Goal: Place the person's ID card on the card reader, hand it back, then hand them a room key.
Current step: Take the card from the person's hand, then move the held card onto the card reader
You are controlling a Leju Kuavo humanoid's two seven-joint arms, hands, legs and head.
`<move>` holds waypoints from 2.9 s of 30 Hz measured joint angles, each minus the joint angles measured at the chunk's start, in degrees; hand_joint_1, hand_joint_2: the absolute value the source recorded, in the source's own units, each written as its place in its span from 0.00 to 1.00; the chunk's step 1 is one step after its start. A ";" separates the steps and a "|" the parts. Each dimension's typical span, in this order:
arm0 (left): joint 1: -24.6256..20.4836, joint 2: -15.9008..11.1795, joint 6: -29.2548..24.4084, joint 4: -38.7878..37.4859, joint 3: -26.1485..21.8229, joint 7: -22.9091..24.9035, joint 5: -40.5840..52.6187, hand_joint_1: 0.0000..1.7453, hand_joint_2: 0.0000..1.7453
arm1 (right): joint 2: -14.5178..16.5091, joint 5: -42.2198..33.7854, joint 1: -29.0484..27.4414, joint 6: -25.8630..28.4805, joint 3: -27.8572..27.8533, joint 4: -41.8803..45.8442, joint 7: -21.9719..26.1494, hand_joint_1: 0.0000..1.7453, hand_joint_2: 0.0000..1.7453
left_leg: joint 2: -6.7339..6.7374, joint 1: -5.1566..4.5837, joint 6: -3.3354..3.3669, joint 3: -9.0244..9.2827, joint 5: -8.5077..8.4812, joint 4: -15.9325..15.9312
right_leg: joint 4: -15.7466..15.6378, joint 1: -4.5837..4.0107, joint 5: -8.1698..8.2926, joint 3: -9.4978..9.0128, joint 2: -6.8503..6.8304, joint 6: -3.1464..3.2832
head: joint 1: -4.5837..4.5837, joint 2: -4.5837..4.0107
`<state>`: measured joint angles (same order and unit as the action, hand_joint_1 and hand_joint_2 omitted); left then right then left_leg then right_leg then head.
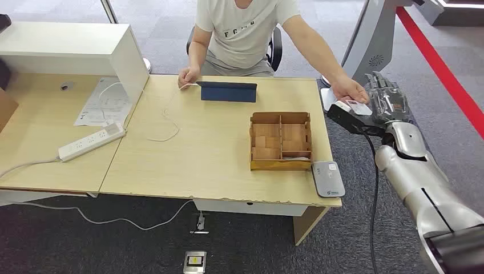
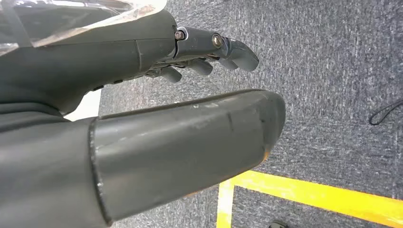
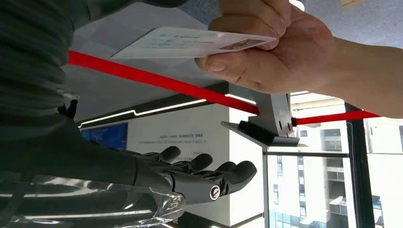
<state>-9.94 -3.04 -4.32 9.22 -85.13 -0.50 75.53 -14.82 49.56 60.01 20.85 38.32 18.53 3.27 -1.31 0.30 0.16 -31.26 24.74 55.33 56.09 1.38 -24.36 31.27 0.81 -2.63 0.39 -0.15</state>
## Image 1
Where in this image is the person's right hand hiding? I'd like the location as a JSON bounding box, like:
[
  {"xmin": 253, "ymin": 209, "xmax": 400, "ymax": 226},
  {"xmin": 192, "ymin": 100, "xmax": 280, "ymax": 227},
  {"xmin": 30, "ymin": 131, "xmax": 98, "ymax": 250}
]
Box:
[{"xmin": 178, "ymin": 66, "xmax": 201, "ymax": 89}]

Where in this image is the floor outlet with plug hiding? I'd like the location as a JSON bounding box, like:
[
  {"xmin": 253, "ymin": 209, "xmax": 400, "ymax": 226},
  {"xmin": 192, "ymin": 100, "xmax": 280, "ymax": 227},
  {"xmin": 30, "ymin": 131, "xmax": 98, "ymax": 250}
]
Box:
[{"xmin": 189, "ymin": 211, "xmax": 210, "ymax": 235}]

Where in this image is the grey white kiosk stand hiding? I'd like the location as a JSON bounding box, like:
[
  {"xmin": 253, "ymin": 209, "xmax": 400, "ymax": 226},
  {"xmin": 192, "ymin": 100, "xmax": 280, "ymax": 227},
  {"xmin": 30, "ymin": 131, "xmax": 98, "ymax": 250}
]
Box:
[{"xmin": 320, "ymin": 0, "xmax": 426, "ymax": 114}]

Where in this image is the tablet in blue case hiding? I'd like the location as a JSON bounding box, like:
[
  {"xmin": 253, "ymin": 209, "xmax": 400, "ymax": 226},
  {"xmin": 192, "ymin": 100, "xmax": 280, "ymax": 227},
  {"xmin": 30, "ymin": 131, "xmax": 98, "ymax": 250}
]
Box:
[{"xmin": 196, "ymin": 80, "xmax": 258, "ymax": 103}]

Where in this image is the white display platform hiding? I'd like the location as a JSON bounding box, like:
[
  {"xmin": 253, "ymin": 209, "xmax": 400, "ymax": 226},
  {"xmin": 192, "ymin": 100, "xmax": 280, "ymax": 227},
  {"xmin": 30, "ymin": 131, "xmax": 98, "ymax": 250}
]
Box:
[{"xmin": 414, "ymin": 0, "xmax": 484, "ymax": 27}]

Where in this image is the person's left hand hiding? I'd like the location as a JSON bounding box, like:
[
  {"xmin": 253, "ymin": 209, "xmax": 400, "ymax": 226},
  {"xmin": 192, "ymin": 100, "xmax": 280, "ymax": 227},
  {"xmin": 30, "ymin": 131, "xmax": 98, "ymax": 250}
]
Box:
[{"xmin": 330, "ymin": 75, "xmax": 370, "ymax": 105}]

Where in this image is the printed paper sheet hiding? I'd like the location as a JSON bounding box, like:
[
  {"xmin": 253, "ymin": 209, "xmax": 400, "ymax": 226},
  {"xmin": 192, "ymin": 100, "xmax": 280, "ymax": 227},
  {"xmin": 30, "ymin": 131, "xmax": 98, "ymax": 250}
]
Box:
[{"xmin": 74, "ymin": 77, "xmax": 133, "ymax": 127}]

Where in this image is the dark grey floor rug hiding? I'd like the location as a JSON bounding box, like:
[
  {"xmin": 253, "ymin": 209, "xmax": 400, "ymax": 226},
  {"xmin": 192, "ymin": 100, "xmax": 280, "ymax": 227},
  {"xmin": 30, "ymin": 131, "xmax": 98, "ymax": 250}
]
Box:
[{"xmin": 0, "ymin": 80, "xmax": 484, "ymax": 274}]

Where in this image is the brown cardboard box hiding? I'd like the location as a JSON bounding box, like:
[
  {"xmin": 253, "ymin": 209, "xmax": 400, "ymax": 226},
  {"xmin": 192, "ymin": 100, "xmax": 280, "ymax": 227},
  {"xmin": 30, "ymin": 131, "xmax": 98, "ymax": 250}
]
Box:
[{"xmin": 0, "ymin": 88, "xmax": 19, "ymax": 133}]

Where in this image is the wooden desk leg panel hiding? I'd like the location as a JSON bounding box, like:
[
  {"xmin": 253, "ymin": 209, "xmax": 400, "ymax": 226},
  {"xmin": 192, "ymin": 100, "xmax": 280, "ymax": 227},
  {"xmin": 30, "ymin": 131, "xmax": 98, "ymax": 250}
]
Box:
[{"xmin": 293, "ymin": 205, "xmax": 330, "ymax": 247}]

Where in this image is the white ID card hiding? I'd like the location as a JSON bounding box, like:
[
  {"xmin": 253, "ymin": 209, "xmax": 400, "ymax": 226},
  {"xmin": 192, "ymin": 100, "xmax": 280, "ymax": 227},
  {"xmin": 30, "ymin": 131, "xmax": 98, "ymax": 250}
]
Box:
[{"xmin": 345, "ymin": 99, "xmax": 374, "ymax": 116}]

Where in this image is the metal pole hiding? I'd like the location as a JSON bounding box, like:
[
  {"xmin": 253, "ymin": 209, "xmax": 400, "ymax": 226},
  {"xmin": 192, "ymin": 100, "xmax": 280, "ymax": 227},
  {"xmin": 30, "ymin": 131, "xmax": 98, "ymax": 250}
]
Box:
[{"xmin": 100, "ymin": 0, "xmax": 119, "ymax": 24}]

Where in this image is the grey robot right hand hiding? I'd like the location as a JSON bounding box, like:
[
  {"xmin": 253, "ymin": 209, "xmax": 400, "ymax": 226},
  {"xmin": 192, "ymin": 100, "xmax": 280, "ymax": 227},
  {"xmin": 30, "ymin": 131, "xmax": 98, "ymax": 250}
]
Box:
[{"xmin": 362, "ymin": 71, "xmax": 412, "ymax": 128}]

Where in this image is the black office chair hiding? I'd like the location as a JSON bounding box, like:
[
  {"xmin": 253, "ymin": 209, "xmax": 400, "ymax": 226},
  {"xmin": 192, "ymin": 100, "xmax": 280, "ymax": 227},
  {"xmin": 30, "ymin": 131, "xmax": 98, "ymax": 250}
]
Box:
[{"xmin": 185, "ymin": 25, "xmax": 284, "ymax": 72}]

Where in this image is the white desk apron panel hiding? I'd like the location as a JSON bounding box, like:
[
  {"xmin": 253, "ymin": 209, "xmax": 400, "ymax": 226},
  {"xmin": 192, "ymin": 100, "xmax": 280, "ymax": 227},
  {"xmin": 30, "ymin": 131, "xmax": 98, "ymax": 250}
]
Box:
[{"xmin": 192, "ymin": 198, "xmax": 309, "ymax": 217}]

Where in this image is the black wrist camera, pale box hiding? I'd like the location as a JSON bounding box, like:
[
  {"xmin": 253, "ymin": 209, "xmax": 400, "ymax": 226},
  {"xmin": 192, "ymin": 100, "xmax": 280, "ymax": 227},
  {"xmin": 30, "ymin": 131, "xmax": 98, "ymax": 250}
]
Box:
[{"xmin": 326, "ymin": 100, "xmax": 386, "ymax": 138}]

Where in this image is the white cable on floor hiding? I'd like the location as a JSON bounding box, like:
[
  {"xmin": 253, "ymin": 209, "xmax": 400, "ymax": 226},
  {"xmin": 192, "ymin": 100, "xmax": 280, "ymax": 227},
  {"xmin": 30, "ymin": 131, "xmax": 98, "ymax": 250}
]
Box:
[{"xmin": 11, "ymin": 199, "xmax": 194, "ymax": 232}]

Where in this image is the white power strip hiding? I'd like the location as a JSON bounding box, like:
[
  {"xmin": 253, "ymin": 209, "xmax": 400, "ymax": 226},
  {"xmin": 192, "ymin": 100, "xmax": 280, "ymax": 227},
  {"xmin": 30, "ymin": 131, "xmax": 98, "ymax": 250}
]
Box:
[{"xmin": 57, "ymin": 122, "xmax": 127, "ymax": 163}]

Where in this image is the white desk shelf unit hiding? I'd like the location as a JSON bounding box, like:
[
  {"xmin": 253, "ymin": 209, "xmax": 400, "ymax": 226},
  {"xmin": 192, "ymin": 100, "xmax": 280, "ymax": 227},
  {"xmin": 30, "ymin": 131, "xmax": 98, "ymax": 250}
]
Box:
[{"xmin": 0, "ymin": 21, "xmax": 151, "ymax": 107}]

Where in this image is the white side desk panel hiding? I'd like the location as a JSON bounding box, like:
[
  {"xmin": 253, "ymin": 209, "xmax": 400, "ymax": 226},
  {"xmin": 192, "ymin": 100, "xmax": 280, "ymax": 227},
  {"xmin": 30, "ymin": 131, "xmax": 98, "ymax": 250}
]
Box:
[{"xmin": 0, "ymin": 189, "xmax": 98, "ymax": 207}]

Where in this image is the white power strip cord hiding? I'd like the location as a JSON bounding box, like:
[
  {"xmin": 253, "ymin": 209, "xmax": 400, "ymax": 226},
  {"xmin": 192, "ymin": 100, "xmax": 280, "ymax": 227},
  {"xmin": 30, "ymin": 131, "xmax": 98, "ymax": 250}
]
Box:
[{"xmin": 0, "ymin": 158, "xmax": 61, "ymax": 179}]

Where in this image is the silver floor socket box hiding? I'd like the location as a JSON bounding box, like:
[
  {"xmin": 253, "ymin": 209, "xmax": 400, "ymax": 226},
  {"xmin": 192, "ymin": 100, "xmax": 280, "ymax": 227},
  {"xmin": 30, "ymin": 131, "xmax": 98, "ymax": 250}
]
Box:
[{"xmin": 183, "ymin": 251, "xmax": 207, "ymax": 274}]

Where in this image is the grey card reader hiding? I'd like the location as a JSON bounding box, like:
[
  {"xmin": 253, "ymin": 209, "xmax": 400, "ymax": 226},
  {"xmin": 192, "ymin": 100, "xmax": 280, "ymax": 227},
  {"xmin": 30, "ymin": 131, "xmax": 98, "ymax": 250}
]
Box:
[{"xmin": 311, "ymin": 161, "xmax": 346, "ymax": 199}]

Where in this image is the thin white charging cable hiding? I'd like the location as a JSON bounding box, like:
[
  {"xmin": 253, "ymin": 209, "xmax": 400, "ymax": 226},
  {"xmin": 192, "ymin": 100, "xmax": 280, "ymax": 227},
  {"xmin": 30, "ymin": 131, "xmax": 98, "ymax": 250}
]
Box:
[{"xmin": 98, "ymin": 81, "xmax": 200, "ymax": 143}]

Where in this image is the wooden compartment box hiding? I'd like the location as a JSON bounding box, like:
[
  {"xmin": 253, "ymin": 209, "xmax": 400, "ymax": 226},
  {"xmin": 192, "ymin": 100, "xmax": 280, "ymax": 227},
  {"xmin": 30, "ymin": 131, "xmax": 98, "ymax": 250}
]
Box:
[{"xmin": 249, "ymin": 111, "xmax": 313, "ymax": 172}]

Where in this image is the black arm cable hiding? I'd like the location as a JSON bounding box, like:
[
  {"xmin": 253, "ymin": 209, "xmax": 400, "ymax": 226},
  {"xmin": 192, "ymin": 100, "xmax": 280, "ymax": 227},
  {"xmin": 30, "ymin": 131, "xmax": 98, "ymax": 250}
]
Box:
[{"xmin": 362, "ymin": 133, "xmax": 381, "ymax": 274}]

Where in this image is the person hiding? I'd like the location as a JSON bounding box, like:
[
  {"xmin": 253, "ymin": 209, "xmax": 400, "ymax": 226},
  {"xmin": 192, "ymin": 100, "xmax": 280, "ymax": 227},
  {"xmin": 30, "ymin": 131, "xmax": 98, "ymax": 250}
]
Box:
[{"xmin": 178, "ymin": 0, "xmax": 370, "ymax": 105}]

